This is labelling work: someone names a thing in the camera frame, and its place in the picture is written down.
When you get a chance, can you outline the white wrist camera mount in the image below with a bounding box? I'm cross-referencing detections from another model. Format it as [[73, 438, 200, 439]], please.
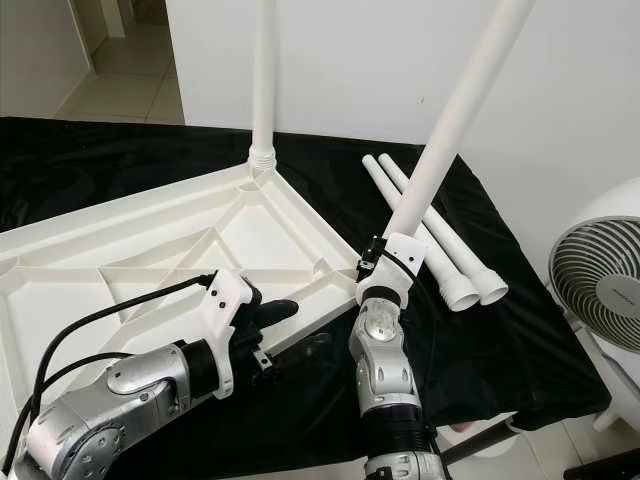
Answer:
[[357, 231, 430, 310], [200, 269, 262, 400]]

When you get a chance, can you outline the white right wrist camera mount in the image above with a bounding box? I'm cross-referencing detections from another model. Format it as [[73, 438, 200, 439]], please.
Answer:
[[357, 231, 430, 310]]

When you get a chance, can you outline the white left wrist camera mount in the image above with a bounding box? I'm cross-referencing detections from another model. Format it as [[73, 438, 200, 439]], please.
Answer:
[[200, 269, 262, 400]]

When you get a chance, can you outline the black metal shelf rack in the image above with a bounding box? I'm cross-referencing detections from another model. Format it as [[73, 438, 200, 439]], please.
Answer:
[[565, 455, 640, 480]]

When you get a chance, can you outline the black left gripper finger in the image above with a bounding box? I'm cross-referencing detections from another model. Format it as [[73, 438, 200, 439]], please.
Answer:
[[264, 332, 332, 363], [240, 297, 302, 330]]

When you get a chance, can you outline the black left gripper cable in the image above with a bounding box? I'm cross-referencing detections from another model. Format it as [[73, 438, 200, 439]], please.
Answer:
[[35, 350, 136, 411]]

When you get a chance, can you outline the white pedestal fan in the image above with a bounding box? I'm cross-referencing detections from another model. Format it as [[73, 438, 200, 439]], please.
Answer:
[[548, 178, 640, 433]]

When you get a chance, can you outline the white plastic children tabletop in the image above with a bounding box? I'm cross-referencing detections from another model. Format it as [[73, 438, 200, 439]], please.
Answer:
[[0, 163, 366, 473]]

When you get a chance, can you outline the black metal table leg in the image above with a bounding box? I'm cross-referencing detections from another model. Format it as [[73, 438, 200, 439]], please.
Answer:
[[445, 418, 526, 466]]

